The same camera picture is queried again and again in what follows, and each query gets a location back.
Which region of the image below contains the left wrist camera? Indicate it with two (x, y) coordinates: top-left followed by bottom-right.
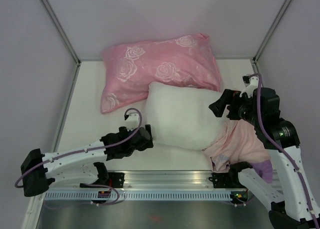
(124, 113), (140, 131)

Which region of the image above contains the left aluminium frame post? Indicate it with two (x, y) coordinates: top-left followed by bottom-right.
(39, 0), (81, 66)

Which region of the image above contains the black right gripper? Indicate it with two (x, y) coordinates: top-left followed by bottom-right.
(209, 88), (263, 127)

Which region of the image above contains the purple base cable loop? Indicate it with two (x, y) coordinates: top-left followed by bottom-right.
(79, 182), (121, 206)

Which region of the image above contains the aluminium frame post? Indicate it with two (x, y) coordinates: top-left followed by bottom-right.
(39, 0), (81, 66)
(251, 0), (293, 65)

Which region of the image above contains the right aluminium frame post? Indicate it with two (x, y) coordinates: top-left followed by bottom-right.
(251, 0), (293, 65)

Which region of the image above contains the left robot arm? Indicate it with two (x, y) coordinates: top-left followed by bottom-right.
(15, 124), (154, 197)

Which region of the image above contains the white pillow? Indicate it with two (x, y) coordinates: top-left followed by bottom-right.
(143, 82), (227, 151)

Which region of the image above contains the white slotted cable duct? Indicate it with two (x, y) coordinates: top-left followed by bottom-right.
(44, 189), (232, 202)

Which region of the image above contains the pink rose-patterned pillow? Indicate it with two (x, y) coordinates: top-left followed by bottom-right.
(100, 33), (222, 114)

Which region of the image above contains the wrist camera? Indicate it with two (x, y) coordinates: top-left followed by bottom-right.
(240, 74), (259, 98)
(124, 113), (140, 131)

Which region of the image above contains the aluminium front rail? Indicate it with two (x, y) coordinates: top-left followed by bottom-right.
(49, 169), (281, 191)

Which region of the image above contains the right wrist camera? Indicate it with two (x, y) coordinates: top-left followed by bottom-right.
(240, 74), (259, 98)

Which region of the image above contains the purple Elsa pillowcase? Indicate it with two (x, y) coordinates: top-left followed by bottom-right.
(203, 120), (273, 184)

